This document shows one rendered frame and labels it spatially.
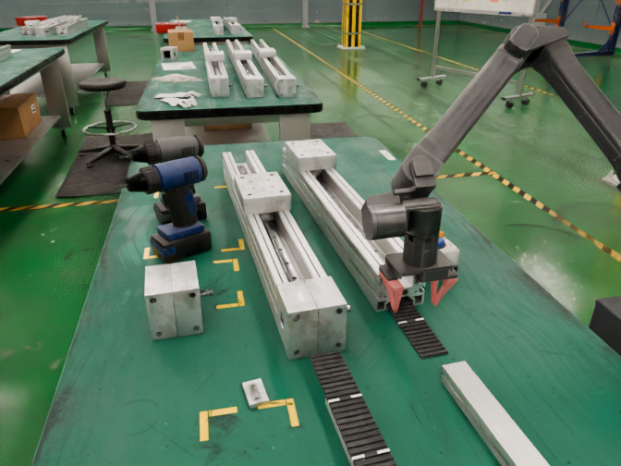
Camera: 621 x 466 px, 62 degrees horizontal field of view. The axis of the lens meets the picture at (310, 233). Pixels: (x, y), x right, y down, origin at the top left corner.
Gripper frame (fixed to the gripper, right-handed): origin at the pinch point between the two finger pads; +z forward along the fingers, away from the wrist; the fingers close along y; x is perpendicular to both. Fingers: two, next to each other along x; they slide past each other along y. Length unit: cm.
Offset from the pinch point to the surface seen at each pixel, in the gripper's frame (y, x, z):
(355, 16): -328, -979, 22
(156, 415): 45.4, 10.9, 4.3
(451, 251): -14.5, -13.7, -1.3
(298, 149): 5, -70, -8
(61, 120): 139, -437, 65
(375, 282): 5.2, -6.0, -1.7
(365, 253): 4.8, -13.0, -4.0
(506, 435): 0.1, 29.2, 1.5
